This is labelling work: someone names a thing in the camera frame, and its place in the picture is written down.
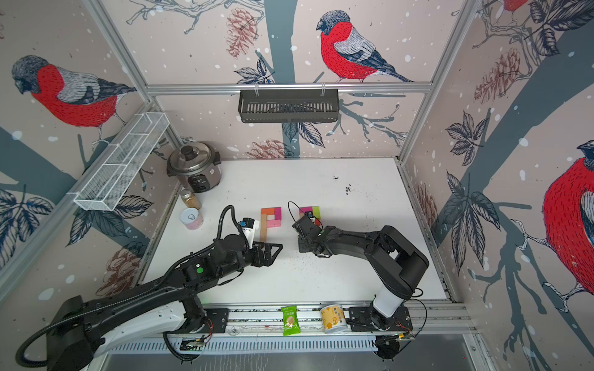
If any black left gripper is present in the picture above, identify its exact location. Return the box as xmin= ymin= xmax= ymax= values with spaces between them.
xmin=218 ymin=240 xmax=284 ymax=281

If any light pink block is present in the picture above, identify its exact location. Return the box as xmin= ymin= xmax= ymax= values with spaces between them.
xmin=267 ymin=220 xmax=282 ymax=228

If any orange block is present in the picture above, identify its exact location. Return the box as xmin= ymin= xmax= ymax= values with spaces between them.
xmin=261 ymin=208 xmax=276 ymax=216

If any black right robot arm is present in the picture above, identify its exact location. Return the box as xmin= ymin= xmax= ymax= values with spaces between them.
xmin=292 ymin=216 xmax=429 ymax=332

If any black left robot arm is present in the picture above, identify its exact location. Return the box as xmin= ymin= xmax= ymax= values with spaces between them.
xmin=15 ymin=217 xmax=283 ymax=370

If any green snack packet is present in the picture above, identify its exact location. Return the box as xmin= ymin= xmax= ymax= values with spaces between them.
xmin=281 ymin=305 xmax=301 ymax=336

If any pink tin can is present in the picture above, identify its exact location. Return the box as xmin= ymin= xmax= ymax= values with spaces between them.
xmin=179 ymin=208 xmax=204 ymax=230

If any glass spice jar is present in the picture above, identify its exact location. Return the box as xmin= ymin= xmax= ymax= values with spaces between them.
xmin=180 ymin=189 xmax=202 ymax=210

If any silver rice cooker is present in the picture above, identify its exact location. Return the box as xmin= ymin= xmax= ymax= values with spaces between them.
xmin=166 ymin=142 xmax=222 ymax=193

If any black hanging metal basket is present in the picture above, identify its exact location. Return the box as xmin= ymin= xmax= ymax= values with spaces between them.
xmin=238 ymin=89 xmax=340 ymax=124

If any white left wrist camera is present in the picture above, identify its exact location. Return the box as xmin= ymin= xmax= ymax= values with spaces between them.
xmin=239 ymin=217 xmax=260 ymax=249

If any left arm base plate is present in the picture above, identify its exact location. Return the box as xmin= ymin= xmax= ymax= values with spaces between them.
xmin=169 ymin=308 xmax=230 ymax=335

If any yellow cup on rail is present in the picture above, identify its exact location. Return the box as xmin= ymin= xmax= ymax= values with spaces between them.
xmin=320 ymin=305 xmax=348 ymax=335

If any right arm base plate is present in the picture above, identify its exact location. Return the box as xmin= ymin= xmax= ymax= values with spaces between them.
xmin=346 ymin=306 xmax=413 ymax=332

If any white wire basket shelf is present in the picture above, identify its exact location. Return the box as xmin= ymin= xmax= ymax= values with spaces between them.
xmin=74 ymin=112 xmax=170 ymax=211

